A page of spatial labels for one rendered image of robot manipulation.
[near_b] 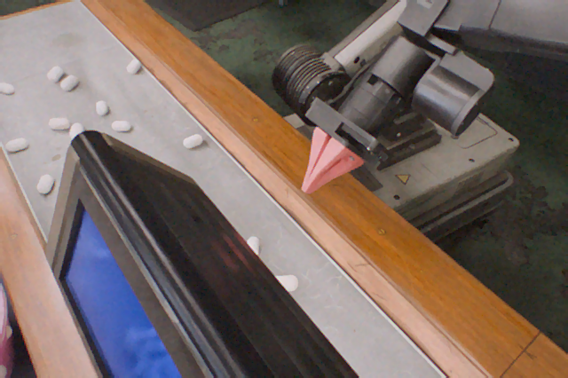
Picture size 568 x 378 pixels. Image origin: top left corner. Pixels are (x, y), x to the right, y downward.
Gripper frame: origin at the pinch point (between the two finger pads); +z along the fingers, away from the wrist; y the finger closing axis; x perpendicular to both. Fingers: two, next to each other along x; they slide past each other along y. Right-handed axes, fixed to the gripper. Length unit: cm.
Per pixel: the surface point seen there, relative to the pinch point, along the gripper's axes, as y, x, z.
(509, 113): -30, 165, -63
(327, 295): 8.4, 6.1, 10.1
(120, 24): -71, 8, 3
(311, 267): 4.2, 6.7, 9.2
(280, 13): -178, 148, -46
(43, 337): -7.0, -15.3, 30.8
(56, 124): -45, -6, 21
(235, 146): -20.9, 8.3, 4.8
